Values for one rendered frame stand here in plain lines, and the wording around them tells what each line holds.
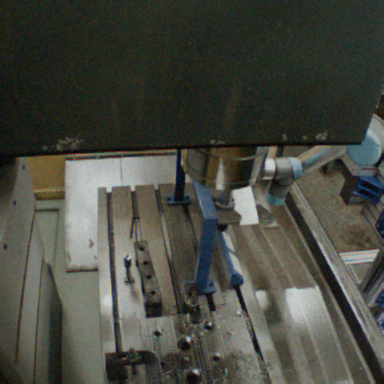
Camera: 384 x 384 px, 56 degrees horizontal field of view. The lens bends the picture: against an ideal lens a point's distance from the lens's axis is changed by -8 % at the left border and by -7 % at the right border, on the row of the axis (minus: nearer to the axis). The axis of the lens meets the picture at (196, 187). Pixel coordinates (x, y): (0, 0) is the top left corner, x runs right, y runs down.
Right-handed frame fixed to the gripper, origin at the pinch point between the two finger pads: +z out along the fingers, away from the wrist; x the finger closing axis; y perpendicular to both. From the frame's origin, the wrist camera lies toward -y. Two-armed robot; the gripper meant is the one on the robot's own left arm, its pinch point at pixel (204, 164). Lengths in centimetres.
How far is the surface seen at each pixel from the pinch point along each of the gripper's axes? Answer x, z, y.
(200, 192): -18.1, 5.4, -3.0
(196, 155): -49, 17, -36
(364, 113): -56, -7, -50
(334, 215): 89, -142, 115
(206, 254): -29.0, 4.0, 11.4
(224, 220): -29.1, 0.9, -2.1
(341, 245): 57, -132, 115
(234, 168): -52, 11, -36
